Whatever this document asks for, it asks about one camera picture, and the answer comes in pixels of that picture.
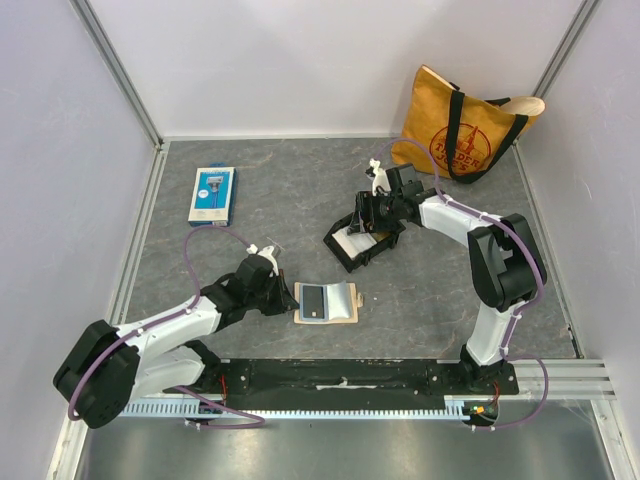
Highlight yellow Trader Joe's tote bag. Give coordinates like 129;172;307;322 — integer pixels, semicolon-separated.
391;65;546;184

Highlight aluminium corner post right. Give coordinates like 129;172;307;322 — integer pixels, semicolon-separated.
533;0;602;99

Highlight aluminium corner post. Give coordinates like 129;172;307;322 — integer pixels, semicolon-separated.
533;0;602;99
70;0;164;149

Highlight blue razor package box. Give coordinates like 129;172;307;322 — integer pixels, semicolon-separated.
188;166;237;227

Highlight stack of white cards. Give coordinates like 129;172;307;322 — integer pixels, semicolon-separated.
332;227;377;260

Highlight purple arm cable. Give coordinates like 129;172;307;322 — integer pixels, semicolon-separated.
67;225;266;430
372;138;554;432

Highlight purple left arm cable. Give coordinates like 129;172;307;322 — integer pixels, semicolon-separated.
67;225;266;430

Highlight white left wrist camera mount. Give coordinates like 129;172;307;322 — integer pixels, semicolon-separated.
246;244;281;276

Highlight grey slotted cable duct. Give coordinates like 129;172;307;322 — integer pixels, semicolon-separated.
119;394;474;420

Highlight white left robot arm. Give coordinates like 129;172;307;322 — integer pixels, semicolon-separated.
53;246;298;429

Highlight black plastic card box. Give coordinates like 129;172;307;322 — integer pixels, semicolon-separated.
323;213;406;273

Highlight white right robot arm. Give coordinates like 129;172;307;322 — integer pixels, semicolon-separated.
326;160;547;394

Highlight black VIP card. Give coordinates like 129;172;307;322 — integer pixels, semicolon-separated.
299;284;327;322

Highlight beige leather card holder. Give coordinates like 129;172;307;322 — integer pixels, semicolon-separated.
294;281;363;325

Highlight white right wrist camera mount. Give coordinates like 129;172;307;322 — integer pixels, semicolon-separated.
365;159;391;196

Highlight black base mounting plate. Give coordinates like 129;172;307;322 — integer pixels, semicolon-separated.
192;359;519;411

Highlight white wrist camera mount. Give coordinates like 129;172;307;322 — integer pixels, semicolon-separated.
365;159;391;196
246;244;281;276

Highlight aluminium corner post left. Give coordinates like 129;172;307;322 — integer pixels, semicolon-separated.
70;0;164;149

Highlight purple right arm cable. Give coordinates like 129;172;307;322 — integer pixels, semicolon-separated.
372;138;554;432

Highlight gold VIP card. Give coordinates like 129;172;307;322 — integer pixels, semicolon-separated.
371;232;391;243

